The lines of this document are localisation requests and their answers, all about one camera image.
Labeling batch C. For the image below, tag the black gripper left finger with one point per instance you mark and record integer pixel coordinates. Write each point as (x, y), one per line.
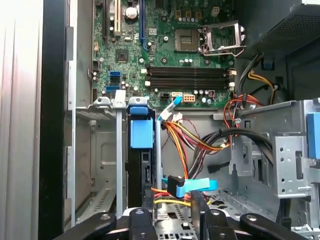
(141, 225)

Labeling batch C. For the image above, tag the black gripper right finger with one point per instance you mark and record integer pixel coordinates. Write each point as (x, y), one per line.
(200, 212)

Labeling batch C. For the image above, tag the hard disk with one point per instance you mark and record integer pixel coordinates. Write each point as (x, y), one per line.
(141, 135)

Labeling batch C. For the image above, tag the grey metal drive cage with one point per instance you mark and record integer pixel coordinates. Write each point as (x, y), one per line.
(287, 160)

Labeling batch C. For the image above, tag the black RAM slot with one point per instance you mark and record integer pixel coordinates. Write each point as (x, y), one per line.
(187, 86)
(187, 73)
(187, 68)
(187, 80)

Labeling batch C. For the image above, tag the black open PC case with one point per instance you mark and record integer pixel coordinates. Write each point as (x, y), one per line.
(51, 125)

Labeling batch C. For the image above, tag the blue plastic drive latch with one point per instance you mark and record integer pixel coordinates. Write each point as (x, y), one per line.
(313, 135)

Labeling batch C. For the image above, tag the metal locking lever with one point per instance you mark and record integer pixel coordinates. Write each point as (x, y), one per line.
(220, 55)

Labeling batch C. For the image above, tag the green motherboard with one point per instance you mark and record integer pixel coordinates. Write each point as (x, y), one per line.
(160, 53)

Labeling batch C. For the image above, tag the CPU socket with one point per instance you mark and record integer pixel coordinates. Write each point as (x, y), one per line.
(186, 40)

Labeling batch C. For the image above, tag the metal socket cover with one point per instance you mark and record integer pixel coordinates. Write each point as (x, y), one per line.
(221, 24)

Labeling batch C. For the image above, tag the blue expansion slot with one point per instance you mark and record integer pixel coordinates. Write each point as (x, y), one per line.
(143, 25)

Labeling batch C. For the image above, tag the grey power supply unit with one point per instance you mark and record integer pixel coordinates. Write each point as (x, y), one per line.
(282, 27)

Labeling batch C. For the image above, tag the black expansion slot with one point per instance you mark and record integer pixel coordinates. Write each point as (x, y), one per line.
(106, 22)

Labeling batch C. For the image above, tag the white expansion slot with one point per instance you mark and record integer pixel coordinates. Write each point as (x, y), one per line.
(117, 20)

